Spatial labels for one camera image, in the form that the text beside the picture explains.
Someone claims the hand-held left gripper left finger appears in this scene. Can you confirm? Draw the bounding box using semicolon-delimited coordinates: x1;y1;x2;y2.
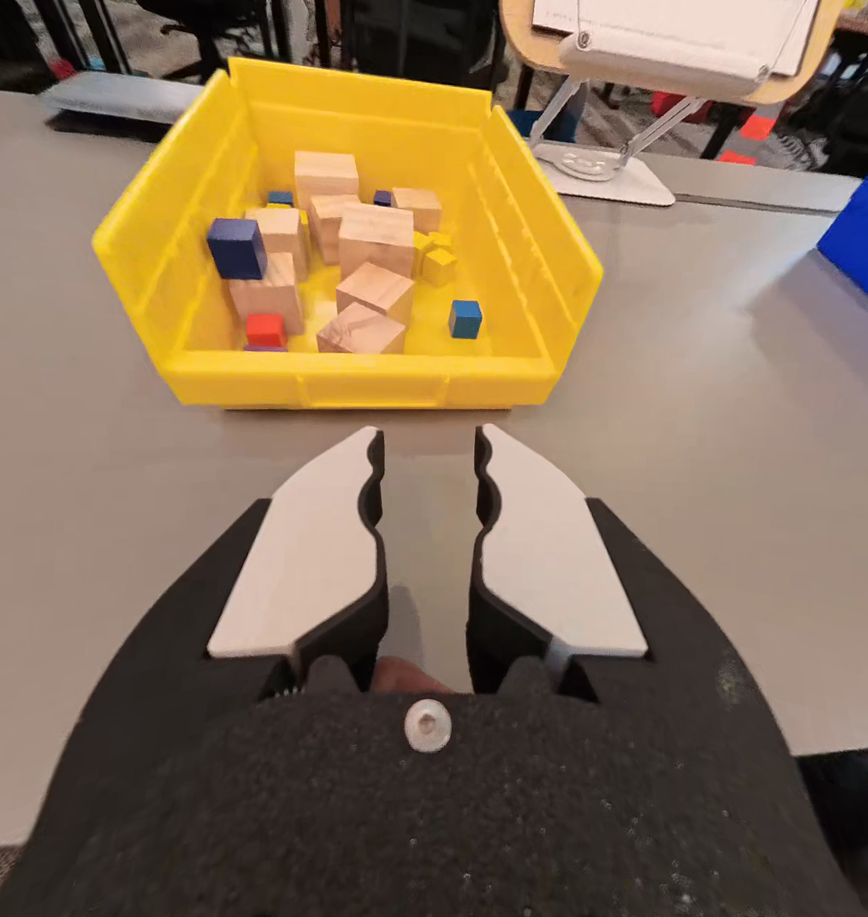
206;426;390;692

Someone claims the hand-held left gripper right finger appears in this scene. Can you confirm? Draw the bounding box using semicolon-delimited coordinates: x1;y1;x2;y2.
467;423;650;692

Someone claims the pile of mixed wooden cubes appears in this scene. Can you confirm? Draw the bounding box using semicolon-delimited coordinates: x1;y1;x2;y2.
206;150;483;354

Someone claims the blue plastic box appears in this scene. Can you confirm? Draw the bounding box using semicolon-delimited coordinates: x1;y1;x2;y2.
817;139;868;316

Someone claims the yellow plastic box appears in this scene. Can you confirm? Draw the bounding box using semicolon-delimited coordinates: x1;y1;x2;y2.
92;57;605;411

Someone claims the orange traffic cone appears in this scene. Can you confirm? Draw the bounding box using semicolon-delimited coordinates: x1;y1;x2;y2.
717;115;775;166

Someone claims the wooden board with instruction poster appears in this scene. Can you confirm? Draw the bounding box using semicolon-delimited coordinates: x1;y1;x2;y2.
500;0;847;105

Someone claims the black office chair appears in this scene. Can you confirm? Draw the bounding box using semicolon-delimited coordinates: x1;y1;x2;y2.
348;0;510;94

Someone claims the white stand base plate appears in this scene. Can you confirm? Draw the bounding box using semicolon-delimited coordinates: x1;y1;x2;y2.
527;75;676;209

